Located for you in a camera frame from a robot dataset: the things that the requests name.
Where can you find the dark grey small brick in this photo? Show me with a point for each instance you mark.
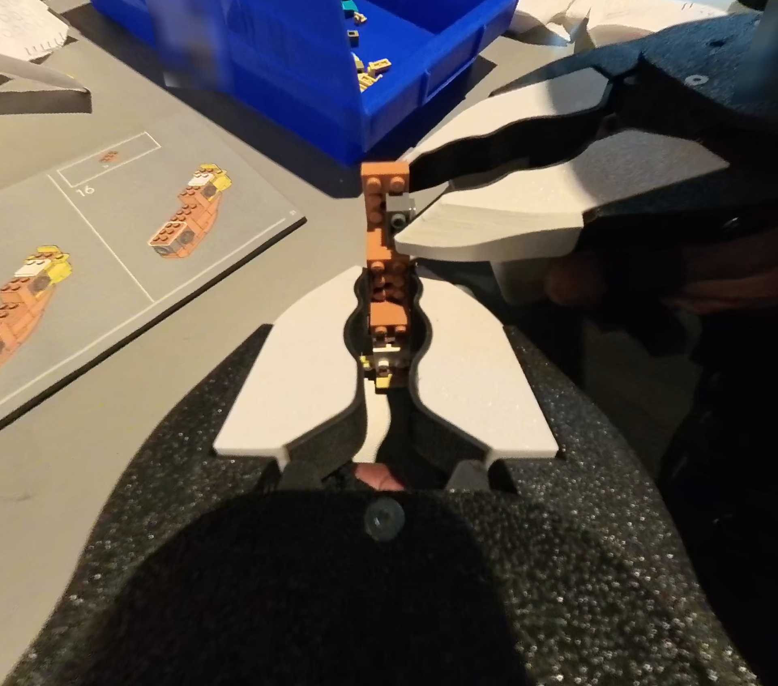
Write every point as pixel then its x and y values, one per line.
pixel 401 209

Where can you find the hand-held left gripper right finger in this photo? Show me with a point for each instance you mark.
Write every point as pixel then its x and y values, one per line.
pixel 480 382

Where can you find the pile of tan bricks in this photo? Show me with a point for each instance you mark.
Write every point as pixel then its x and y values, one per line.
pixel 358 72

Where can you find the grey desk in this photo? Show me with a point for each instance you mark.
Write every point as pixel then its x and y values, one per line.
pixel 91 473

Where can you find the blue plastic bin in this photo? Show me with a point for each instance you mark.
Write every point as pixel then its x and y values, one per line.
pixel 273 48

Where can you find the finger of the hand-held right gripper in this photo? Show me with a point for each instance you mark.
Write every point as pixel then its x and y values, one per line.
pixel 516 103
pixel 498 224

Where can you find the grey instruction booklet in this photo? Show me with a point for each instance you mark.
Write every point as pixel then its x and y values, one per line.
pixel 121 248

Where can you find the teal small brick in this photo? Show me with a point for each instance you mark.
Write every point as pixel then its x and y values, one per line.
pixel 349 4

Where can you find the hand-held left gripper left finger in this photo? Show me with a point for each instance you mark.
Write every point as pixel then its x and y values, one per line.
pixel 304 370

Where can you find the brown brick model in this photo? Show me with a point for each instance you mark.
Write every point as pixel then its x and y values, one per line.
pixel 383 248

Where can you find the person's right hand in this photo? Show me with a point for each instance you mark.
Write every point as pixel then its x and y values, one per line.
pixel 571 279

